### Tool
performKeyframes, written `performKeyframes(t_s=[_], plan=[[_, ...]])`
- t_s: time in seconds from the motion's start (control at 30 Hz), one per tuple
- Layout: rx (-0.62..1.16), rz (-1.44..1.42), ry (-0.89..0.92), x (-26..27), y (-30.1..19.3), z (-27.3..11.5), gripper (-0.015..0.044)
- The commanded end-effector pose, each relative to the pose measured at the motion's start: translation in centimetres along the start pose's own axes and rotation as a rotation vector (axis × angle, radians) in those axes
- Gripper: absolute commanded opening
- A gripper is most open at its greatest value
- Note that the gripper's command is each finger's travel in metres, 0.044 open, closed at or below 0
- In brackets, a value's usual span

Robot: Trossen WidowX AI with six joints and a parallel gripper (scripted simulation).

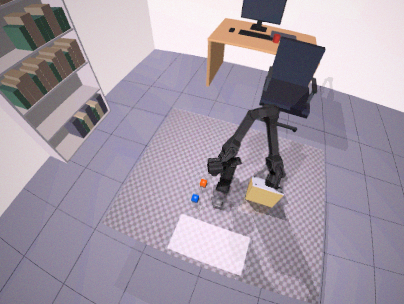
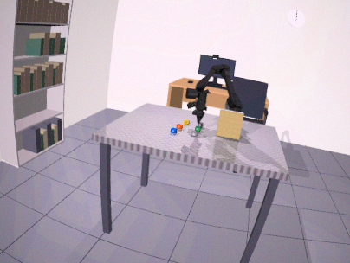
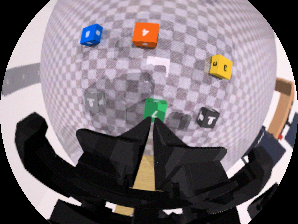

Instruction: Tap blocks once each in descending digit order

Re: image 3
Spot blue block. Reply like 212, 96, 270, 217
80, 24, 102, 45

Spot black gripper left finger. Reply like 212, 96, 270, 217
76, 116, 152, 188

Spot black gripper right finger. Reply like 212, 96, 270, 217
153, 117, 227, 190

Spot green digit block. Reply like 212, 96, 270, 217
144, 97, 168, 123

